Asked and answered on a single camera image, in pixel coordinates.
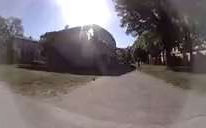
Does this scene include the dark building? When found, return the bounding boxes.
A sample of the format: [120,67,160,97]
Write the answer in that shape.
[39,23,119,76]

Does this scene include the grey asphalt path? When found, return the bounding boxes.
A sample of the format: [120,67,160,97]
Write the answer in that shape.
[0,69,206,128]

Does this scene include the dry patchy grass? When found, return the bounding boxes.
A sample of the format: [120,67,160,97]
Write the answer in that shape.
[0,63,102,101]

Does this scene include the group of large trees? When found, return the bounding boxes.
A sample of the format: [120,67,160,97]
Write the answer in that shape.
[112,0,206,69]

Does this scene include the green grass lawn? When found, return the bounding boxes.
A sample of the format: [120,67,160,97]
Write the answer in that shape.
[137,64,206,98]

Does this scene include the pinkish building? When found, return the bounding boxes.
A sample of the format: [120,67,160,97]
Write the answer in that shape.
[7,36,42,65]

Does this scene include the pale building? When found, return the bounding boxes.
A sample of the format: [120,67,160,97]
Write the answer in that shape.
[147,41,206,66]

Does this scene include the tree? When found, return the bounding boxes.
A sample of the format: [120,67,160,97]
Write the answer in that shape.
[0,14,25,64]

